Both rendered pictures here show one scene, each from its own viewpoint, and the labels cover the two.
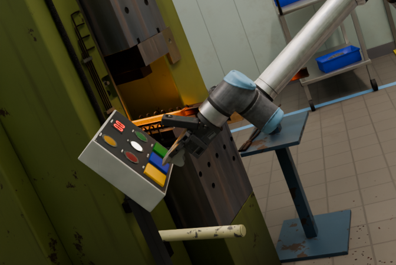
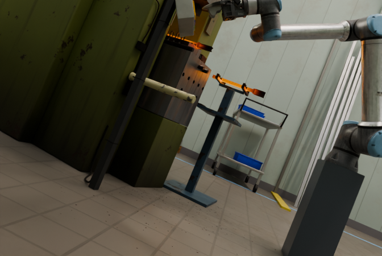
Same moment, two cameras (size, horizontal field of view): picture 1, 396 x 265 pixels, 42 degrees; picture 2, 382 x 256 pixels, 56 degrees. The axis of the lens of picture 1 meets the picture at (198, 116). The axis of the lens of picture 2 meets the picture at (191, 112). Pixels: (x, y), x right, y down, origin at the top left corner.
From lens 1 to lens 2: 1.10 m
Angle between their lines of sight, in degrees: 18
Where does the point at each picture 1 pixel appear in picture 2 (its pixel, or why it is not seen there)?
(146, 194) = (185, 8)
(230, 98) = (268, 0)
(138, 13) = not seen: outside the picture
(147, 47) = not seen: outside the picture
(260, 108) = (275, 19)
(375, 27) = (272, 171)
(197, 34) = not seen: hidden behind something
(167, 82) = (194, 37)
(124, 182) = not seen: outside the picture
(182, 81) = not seen: hidden behind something
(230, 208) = (176, 113)
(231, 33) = (198, 111)
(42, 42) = not seen: outside the picture
